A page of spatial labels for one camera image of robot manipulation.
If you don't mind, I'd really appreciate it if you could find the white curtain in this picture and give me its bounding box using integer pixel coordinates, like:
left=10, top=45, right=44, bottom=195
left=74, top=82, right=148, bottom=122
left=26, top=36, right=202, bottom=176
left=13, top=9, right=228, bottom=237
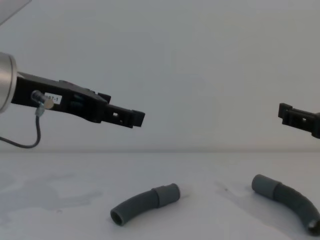
left=0, top=0, right=320, bottom=152

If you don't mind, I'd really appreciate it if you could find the thin dark cable silver plug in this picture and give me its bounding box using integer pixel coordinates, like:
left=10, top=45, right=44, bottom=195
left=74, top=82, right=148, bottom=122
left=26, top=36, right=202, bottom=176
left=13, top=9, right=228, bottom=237
left=0, top=89, right=55, bottom=150

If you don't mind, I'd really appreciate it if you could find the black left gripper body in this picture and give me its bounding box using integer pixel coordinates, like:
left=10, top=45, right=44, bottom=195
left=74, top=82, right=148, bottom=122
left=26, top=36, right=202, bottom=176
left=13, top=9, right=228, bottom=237
left=10, top=71, right=109, bottom=124

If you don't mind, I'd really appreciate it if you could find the grey corrugated hose piece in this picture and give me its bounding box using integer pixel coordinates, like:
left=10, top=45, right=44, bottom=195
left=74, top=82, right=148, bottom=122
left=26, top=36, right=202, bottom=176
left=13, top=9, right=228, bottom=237
left=109, top=182, right=181, bottom=228
left=251, top=173, right=320, bottom=236

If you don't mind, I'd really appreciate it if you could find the white table cloth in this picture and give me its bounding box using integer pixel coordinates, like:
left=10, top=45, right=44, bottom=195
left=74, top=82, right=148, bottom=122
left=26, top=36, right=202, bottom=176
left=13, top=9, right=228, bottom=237
left=0, top=149, right=320, bottom=240

